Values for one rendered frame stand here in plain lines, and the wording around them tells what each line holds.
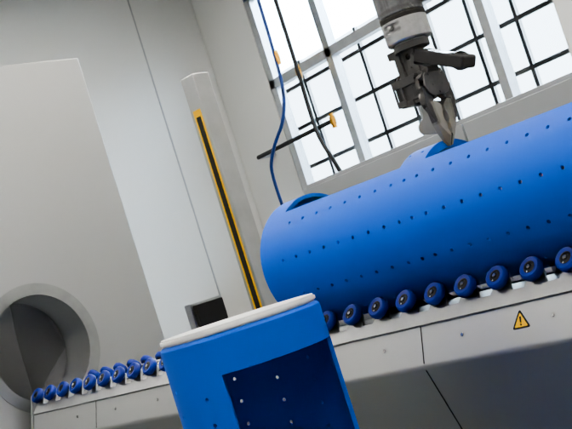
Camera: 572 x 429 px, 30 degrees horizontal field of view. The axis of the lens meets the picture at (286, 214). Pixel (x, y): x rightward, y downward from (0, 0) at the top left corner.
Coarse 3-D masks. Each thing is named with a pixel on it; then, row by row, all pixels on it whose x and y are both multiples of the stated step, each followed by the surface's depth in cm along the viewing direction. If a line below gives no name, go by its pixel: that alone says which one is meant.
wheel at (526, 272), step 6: (528, 258) 185; (534, 258) 184; (522, 264) 185; (528, 264) 184; (534, 264) 183; (540, 264) 182; (522, 270) 185; (528, 270) 184; (534, 270) 182; (540, 270) 182; (522, 276) 184; (528, 276) 183; (534, 276) 182; (540, 276) 183
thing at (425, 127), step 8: (432, 104) 202; (440, 104) 203; (424, 112) 204; (440, 112) 203; (424, 120) 205; (440, 120) 202; (424, 128) 205; (432, 128) 204; (440, 128) 202; (448, 128) 203; (440, 136) 203; (448, 136) 203; (448, 144) 204
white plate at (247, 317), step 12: (288, 300) 183; (300, 300) 175; (312, 300) 180; (252, 312) 179; (264, 312) 170; (276, 312) 171; (216, 324) 175; (228, 324) 169; (240, 324) 169; (180, 336) 173; (192, 336) 171; (204, 336) 170
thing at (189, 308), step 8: (216, 296) 269; (192, 304) 264; (200, 304) 264; (208, 304) 265; (216, 304) 267; (224, 304) 268; (192, 312) 263; (200, 312) 263; (208, 312) 264; (216, 312) 266; (224, 312) 268; (192, 320) 264; (200, 320) 262; (208, 320) 264; (216, 320) 266; (192, 328) 264
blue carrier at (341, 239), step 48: (480, 144) 187; (528, 144) 178; (336, 192) 216; (384, 192) 203; (432, 192) 192; (480, 192) 184; (528, 192) 177; (288, 240) 222; (336, 240) 211; (384, 240) 202; (432, 240) 194; (480, 240) 187; (528, 240) 182; (288, 288) 224; (336, 288) 215; (384, 288) 209
